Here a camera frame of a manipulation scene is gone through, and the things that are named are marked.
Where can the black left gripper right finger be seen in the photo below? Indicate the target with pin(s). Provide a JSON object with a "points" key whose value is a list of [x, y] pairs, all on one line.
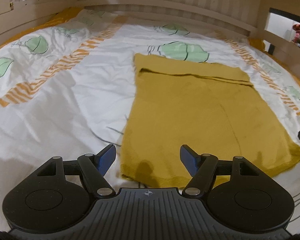
{"points": [[205, 168]]}

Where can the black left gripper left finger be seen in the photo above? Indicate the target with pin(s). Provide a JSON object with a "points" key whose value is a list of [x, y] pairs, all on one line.
{"points": [[83, 177]]}

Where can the mustard yellow knit garment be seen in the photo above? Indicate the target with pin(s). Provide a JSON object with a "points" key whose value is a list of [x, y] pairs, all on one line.
{"points": [[211, 107]]}

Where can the white leaf-print duvet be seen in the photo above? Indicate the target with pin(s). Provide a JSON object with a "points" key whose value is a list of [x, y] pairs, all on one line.
{"points": [[68, 88]]}

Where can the orange bed sheet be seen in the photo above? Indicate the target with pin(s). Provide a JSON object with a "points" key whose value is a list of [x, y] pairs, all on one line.
{"points": [[41, 23]]}

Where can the beige wooden bed frame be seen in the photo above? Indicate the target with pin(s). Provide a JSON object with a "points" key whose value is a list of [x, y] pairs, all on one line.
{"points": [[165, 0]]}

